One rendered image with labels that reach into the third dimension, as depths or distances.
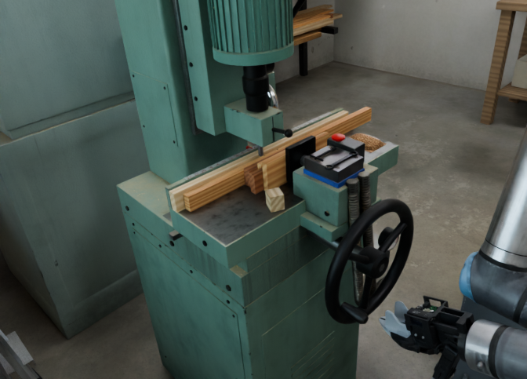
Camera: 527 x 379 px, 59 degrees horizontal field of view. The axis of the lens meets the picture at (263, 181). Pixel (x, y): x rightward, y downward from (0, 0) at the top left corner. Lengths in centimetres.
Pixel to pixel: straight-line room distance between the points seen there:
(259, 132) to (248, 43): 21
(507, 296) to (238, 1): 74
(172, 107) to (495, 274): 80
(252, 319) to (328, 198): 34
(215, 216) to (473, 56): 361
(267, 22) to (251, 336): 70
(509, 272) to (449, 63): 364
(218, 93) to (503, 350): 77
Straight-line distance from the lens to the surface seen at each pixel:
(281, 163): 109
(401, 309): 105
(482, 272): 98
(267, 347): 122
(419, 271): 228
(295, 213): 105
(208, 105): 113
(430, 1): 449
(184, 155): 124
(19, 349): 183
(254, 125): 107
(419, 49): 461
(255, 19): 96
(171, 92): 117
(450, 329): 95
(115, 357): 203
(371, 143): 128
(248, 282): 104
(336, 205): 100
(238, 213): 103
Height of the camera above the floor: 148
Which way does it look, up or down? 31 degrees down
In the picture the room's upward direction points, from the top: 4 degrees counter-clockwise
